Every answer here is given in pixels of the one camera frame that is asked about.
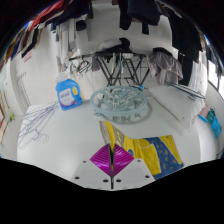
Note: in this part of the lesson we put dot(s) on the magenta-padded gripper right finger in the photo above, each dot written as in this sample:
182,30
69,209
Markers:
133,173

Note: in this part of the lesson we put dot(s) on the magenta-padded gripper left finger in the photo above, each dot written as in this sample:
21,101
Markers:
95,173

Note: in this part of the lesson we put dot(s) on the yellow and blue towel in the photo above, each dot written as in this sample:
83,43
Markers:
150,151

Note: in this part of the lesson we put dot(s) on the round pale green peg hanger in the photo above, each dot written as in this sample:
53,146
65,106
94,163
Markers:
118,100

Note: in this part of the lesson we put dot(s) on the white pillow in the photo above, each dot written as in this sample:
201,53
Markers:
176,103

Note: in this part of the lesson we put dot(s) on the blue detergent bottle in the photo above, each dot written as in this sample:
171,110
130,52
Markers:
68,95

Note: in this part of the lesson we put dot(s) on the blue bucket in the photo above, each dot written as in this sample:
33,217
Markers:
215,124
218,132

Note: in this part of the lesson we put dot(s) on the dark green clothes hanger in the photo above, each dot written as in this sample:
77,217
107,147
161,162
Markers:
186,89

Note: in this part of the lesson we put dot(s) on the black folding drying rack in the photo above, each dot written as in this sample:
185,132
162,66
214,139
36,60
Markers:
116,66

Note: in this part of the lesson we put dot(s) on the grey garment on rack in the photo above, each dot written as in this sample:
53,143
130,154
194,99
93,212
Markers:
165,66

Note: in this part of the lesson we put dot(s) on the window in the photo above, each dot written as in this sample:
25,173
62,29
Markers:
213,75

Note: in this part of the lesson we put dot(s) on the row of dark hanging clothes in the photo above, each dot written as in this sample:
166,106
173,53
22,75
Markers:
183,33

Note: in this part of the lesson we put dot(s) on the black hanging garment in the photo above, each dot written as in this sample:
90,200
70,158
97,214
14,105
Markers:
140,10

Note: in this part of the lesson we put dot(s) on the row of colourful hanging clothes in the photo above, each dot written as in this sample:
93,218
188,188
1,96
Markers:
43,13

